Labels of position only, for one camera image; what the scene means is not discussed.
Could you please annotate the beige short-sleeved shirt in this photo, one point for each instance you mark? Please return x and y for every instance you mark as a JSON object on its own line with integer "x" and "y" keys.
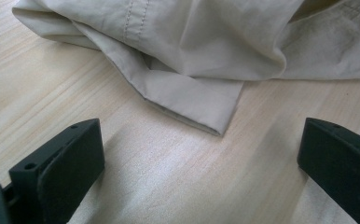
{"x": 200, "y": 46}

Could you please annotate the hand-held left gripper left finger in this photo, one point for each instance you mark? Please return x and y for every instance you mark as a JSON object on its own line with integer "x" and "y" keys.
{"x": 63, "y": 174}

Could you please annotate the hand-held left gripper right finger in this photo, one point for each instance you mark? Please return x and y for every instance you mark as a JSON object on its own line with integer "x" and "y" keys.
{"x": 339, "y": 161}

